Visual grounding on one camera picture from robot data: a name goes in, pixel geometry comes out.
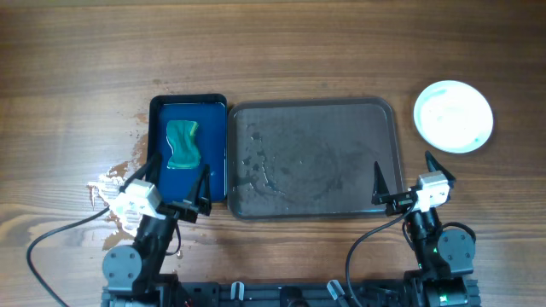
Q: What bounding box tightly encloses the green yellow sponge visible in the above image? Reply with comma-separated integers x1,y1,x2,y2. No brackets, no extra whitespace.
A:
166,120,200,170

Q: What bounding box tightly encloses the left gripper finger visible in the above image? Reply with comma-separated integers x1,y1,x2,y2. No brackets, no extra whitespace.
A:
184,164,212,203
119,152,163,193

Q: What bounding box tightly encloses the blue water tray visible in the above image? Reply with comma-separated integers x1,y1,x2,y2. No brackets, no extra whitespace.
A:
147,94,227,202

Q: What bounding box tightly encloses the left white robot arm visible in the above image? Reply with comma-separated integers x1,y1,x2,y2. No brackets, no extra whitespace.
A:
101,153,212,307

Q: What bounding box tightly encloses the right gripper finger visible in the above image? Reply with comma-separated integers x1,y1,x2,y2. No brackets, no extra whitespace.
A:
372,161,390,197
425,151,456,188

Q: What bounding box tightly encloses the white plate front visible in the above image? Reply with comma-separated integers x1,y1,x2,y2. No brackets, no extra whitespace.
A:
413,80,494,154

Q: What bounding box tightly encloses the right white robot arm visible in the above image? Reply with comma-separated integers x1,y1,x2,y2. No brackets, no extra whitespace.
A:
370,152,481,307

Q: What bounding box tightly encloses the dark brown serving tray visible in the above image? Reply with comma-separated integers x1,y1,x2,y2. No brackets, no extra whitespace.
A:
227,97,404,220

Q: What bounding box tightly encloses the black mounting rail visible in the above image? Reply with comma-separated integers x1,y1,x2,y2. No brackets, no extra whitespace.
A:
101,279,481,307

